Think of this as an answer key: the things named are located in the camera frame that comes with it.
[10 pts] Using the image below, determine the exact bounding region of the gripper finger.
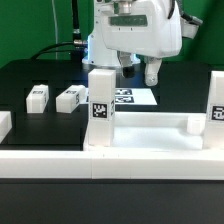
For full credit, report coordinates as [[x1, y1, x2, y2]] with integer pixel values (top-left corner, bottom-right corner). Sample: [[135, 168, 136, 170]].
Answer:
[[119, 52, 134, 78], [144, 57, 162, 86]]

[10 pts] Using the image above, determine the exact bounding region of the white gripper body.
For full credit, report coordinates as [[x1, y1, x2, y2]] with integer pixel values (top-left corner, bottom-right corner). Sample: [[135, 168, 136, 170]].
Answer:
[[101, 0, 182, 58]]

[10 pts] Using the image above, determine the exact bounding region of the white desk tabletop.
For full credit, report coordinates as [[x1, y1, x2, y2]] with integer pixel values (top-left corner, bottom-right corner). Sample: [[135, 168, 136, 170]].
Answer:
[[83, 111, 224, 153]]

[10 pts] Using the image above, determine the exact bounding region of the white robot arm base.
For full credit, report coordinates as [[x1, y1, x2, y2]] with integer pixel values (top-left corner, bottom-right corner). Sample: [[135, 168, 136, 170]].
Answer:
[[81, 0, 142, 68]]

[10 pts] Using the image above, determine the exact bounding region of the fiducial marker sheet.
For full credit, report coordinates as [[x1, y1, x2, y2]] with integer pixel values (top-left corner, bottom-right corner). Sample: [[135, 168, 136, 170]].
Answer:
[[115, 88, 157, 105]]

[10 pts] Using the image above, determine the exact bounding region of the white left fence block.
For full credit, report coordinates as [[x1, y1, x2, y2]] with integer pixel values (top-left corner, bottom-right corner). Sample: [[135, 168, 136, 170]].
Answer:
[[0, 111, 12, 143]]

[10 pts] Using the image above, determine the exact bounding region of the white front fence bar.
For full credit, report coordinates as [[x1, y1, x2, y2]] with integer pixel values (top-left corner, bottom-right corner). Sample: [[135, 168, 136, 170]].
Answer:
[[0, 150, 224, 180]]

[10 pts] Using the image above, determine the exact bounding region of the black cable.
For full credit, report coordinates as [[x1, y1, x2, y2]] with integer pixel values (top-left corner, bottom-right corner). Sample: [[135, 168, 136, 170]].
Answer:
[[30, 0, 88, 60]]

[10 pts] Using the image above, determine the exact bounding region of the white thin cable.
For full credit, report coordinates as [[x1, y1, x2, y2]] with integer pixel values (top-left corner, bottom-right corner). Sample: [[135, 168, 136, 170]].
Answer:
[[51, 0, 60, 61]]

